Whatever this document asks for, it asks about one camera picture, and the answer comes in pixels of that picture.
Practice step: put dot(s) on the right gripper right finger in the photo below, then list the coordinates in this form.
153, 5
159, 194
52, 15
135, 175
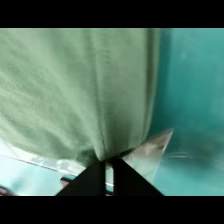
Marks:
131, 181

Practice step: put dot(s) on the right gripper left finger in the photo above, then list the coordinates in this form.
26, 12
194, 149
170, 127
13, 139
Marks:
88, 183

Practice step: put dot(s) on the green shirt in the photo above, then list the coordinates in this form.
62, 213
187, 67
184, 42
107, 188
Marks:
76, 90

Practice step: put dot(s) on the silver frame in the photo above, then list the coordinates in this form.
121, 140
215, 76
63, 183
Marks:
43, 160

